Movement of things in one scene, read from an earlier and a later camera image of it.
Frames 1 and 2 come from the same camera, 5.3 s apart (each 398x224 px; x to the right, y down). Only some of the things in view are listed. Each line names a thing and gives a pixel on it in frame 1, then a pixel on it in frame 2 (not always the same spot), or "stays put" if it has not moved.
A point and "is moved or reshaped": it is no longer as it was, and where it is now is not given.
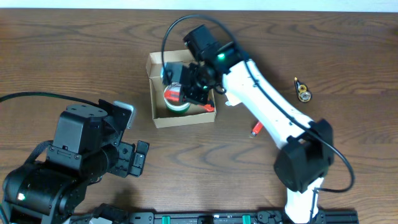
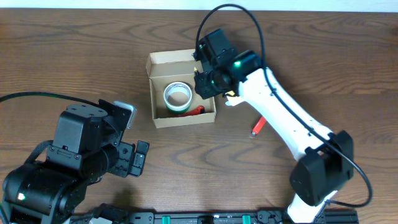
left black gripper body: [129, 156] stays put
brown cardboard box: [163, 116] stays put
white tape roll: [171, 98] stays put
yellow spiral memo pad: [232, 100] stays put
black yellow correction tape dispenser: [303, 91] is moved or reshaped
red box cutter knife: [174, 96] -> [199, 109]
